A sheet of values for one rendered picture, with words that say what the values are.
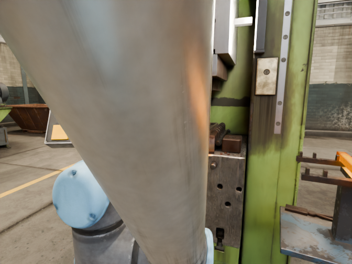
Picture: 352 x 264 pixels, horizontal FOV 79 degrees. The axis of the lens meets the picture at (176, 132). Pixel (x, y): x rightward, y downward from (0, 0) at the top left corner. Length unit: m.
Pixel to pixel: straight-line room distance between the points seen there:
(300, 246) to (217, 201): 0.37
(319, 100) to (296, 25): 6.05
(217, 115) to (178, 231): 1.35
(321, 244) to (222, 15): 0.95
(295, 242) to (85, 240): 0.71
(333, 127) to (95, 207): 7.22
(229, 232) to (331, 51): 6.59
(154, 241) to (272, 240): 1.22
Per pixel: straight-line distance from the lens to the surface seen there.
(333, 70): 7.29
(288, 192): 1.27
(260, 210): 1.30
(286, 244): 0.89
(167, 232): 0.18
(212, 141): 1.04
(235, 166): 0.99
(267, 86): 1.12
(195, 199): 0.16
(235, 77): 1.49
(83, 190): 0.33
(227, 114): 1.50
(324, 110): 7.25
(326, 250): 0.92
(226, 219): 1.11
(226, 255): 1.23
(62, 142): 1.14
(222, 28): 1.05
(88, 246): 0.39
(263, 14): 1.16
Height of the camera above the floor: 1.19
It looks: 10 degrees down
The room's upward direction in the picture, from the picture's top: straight up
